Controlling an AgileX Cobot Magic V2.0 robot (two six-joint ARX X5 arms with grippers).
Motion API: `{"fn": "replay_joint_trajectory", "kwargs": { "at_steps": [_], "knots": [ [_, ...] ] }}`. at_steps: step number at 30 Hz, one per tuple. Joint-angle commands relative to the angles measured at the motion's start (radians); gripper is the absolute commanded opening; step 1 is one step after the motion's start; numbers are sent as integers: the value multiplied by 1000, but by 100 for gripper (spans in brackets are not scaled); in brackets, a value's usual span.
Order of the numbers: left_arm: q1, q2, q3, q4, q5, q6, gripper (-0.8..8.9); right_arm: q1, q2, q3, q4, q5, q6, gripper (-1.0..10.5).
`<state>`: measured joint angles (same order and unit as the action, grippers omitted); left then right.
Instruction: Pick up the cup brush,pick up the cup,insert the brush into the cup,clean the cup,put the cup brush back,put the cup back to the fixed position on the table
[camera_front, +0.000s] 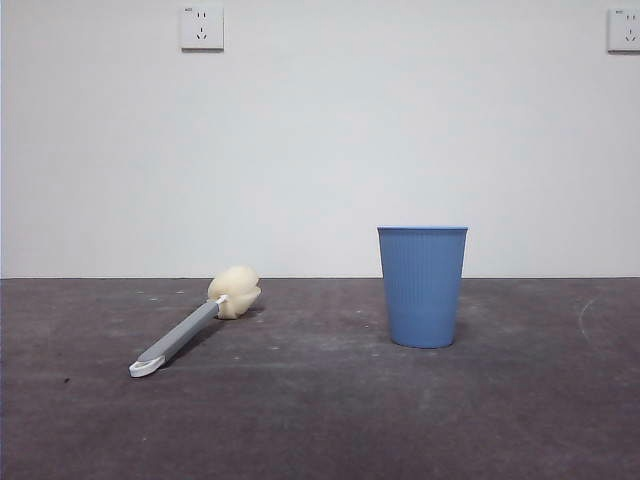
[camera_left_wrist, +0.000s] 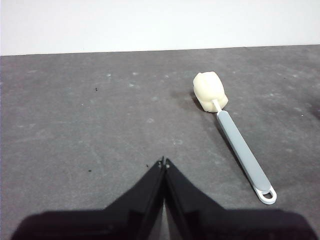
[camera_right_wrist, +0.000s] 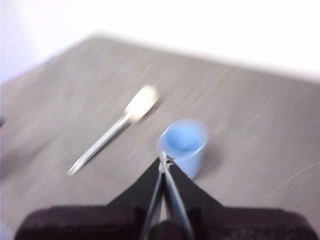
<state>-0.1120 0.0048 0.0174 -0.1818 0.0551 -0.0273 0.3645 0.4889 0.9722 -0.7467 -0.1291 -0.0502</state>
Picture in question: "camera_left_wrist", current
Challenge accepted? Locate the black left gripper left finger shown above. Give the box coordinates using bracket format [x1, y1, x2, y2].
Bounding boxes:
[11, 156, 166, 240]

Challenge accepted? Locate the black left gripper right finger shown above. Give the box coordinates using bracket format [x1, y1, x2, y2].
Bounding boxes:
[164, 157, 318, 240]

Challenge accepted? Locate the grey-handled sponge cup brush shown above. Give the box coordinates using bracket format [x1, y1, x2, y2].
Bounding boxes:
[192, 71, 278, 206]

